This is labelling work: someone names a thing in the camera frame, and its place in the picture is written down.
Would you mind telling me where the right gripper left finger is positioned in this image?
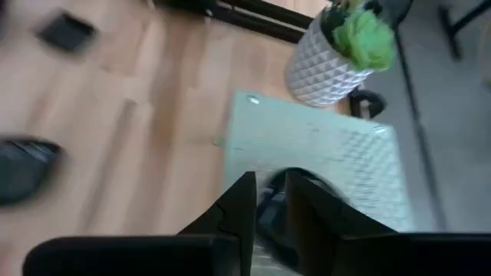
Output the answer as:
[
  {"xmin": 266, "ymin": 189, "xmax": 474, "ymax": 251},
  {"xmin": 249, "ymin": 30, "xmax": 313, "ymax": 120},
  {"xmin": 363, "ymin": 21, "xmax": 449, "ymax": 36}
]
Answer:
[{"xmin": 178, "ymin": 171, "xmax": 257, "ymax": 276}]

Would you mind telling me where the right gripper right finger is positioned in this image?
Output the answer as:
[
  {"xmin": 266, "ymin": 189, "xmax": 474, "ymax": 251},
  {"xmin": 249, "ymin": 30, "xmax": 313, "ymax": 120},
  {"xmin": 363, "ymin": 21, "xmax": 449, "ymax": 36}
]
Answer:
[{"xmin": 285, "ymin": 170, "xmax": 396, "ymax": 276}]

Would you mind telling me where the black glossy oval plate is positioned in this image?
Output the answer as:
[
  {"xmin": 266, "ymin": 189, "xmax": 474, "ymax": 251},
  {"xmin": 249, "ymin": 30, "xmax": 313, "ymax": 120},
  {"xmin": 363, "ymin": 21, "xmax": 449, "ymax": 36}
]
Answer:
[
  {"xmin": 0, "ymin": 136, "xmax": 66, "ymax": 208},
  {"xmin": 255, "ymin": 167, "xmax": 348, "ymax": 269}
]

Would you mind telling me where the green perforated metal shelf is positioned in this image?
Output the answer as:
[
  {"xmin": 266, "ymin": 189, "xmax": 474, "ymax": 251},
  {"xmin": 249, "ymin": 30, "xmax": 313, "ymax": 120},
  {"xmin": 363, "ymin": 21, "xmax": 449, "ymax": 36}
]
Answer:
[{"xmin": 222, "ymin": 90, "xmax": 417, "ymax": 276}]

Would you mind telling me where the succulent in white pot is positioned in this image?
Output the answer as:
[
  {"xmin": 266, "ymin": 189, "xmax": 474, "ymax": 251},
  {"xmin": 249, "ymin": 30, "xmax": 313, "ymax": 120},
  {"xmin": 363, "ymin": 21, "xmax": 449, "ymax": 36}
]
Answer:
[{"xmin": 283, "ymin": 0, "xmax": 398, "ymax": 108}]

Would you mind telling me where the small black square plate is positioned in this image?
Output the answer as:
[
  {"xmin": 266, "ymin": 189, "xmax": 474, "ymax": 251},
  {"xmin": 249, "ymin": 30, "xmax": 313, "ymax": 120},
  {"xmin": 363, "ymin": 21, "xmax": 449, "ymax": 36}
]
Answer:
[{"xmin": 36, "ymin": 11, "xmax": 99, "ymax": 54}]

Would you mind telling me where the black cable loop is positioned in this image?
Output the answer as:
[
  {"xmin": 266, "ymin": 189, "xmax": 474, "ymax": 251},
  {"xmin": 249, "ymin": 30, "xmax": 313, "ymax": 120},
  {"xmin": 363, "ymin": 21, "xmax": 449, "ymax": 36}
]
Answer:
[{"xmin": 348, "ymin": 88, "xmax": 387, "ymax": 120}]

